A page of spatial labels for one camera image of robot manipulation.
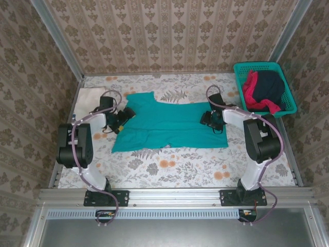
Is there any teal t-shirt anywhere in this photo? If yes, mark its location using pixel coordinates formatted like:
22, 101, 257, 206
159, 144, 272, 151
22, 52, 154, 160
111, 91, 230, 154

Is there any white folded cloth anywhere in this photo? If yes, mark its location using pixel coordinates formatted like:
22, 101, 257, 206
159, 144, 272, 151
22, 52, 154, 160
73, 87, 106, 118

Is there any red t-shirt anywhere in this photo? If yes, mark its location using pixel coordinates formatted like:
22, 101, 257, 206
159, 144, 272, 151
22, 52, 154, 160
242, 70, 282, 115

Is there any floral table cover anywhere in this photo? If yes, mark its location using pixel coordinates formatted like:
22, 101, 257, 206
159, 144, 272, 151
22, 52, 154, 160
58, 73, 296, 189

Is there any navy t-shirt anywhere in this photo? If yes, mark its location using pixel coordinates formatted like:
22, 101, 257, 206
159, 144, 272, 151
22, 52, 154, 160
250, 70, 287, 112

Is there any teal plastic basket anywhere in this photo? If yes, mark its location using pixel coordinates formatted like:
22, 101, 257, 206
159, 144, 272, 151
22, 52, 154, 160
233, 61, 298, 119

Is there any black electronics board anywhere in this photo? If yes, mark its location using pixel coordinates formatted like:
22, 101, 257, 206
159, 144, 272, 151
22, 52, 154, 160
96, 209, 116, 223
238, 208, 258, 222

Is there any grey metal panel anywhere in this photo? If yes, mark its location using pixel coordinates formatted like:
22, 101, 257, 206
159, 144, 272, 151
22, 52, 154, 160
24, 207, 326, 247

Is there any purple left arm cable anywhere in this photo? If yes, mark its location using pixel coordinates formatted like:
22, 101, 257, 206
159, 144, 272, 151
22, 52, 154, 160
71, 90, 122, 228

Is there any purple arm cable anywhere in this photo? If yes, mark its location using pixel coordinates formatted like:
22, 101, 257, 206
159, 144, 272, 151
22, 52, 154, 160
71, 90, 122, 228
206, 84, 284, 227

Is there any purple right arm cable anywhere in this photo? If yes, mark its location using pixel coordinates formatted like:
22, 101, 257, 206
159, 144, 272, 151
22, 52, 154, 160
206, 84, 284, 227

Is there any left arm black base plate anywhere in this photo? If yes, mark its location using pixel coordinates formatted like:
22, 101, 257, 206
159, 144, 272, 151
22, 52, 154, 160
84, 189, 130, 207

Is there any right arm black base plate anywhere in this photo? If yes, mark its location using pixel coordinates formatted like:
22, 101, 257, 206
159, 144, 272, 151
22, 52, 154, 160
219, 189, 268, 207

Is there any aluminium mounting rail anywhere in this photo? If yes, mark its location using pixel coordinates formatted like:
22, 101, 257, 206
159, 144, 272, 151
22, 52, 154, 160
38, 187, 315, 208

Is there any grey slotted cable duct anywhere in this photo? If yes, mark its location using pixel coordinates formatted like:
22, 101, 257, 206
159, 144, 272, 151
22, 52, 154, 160
47, 208, 241, 220

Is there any aluminium frame post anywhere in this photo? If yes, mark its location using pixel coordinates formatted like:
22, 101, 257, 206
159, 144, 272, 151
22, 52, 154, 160
269, 0, 314, 63
30, 0, 85, 81

